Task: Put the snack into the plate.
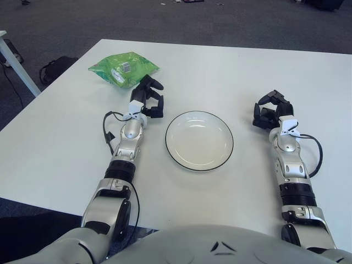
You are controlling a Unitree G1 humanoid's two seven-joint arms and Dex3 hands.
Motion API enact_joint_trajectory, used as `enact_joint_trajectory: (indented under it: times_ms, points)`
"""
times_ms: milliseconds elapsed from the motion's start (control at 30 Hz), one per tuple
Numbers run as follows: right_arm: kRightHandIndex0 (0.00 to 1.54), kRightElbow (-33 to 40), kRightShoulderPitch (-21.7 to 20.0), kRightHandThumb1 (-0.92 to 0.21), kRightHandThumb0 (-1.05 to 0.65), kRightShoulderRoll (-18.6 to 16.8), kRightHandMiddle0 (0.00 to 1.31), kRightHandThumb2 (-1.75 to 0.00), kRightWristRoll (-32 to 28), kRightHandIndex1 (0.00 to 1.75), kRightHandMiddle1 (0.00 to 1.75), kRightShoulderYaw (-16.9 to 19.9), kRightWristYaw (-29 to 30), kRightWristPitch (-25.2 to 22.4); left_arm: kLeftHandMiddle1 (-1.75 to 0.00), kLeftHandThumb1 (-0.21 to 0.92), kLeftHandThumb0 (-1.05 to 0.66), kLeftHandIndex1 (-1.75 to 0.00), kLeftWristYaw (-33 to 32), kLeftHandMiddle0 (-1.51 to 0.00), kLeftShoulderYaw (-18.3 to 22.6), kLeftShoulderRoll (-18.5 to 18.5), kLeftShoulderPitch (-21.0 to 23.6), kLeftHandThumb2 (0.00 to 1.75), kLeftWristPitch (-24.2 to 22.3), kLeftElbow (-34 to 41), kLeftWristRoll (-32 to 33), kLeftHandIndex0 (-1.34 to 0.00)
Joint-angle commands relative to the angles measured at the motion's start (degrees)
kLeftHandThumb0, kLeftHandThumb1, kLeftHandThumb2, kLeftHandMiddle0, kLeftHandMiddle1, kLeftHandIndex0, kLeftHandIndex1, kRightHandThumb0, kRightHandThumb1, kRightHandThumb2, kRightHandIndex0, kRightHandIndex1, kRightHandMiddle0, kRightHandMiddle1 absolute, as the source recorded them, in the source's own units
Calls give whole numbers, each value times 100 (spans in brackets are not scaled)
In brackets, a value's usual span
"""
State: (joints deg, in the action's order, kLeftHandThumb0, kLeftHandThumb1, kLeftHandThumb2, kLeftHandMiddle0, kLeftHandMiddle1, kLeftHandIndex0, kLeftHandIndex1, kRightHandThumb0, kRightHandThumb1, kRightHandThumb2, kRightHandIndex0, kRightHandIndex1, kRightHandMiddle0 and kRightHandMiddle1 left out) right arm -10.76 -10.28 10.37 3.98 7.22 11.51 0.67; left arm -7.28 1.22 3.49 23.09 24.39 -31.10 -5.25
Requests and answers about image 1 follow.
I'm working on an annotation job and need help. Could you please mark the white plate with black rim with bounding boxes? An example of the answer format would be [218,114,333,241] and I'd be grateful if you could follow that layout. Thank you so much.
[164,110,235,173]

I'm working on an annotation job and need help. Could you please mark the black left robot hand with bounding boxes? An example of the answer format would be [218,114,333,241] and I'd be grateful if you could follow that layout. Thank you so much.
[129,74,166,120]

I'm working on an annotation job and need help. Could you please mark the thin black left elbow cable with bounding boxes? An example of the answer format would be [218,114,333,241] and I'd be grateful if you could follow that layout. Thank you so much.
[126,185,141,244]

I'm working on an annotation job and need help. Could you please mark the white desk leg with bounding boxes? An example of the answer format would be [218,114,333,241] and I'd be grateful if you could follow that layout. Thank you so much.
[0,30,42,98]

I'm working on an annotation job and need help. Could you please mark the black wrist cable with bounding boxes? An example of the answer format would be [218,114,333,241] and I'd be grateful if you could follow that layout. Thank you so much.
[295,133,323,178]
[102,110,131,156]

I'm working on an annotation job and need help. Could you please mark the black bag on floor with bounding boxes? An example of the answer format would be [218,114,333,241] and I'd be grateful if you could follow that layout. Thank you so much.
[38,56,79,85]

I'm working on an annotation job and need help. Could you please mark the green snack bag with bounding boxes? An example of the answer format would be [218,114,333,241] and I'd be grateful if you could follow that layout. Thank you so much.
[87,51,161,89]

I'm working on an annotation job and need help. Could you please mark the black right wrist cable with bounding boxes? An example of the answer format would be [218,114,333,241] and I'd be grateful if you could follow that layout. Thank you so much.
[295,133,323,178]

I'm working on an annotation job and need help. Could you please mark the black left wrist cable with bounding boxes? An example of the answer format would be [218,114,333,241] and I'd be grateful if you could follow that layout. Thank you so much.
[102,110,131,156]

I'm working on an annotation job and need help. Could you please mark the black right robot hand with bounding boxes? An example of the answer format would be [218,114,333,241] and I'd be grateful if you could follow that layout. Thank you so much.
[252,89,295,129]

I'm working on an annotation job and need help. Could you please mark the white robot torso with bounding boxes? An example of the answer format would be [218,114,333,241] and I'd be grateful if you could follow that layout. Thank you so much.
[104,224,311,264]

